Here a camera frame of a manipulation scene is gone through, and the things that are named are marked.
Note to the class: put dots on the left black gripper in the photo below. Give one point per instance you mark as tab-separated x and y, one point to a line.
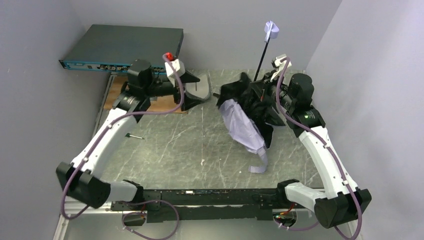
182	89

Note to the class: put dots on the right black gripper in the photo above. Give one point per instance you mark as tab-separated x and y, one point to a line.
253	97

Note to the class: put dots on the lilac folding umbrella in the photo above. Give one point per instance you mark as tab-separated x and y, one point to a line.
246	125

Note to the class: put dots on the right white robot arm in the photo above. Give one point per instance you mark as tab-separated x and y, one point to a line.
342	201

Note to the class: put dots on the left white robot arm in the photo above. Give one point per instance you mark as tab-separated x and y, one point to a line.
81	178

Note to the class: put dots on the wooden base board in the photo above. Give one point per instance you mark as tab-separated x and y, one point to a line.
157	104

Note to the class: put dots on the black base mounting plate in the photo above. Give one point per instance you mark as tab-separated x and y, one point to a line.
160	205

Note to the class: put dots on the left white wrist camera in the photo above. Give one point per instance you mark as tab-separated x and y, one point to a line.
172	67

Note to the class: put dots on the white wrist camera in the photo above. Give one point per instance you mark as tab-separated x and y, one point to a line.
278	64
172	67

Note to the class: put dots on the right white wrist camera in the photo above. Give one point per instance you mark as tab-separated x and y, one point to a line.
278	64

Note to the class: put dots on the green-handled screwdriver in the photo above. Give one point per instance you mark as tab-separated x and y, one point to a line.
128	135

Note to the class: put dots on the blue-fronted network switch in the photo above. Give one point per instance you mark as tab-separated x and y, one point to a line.
113	48

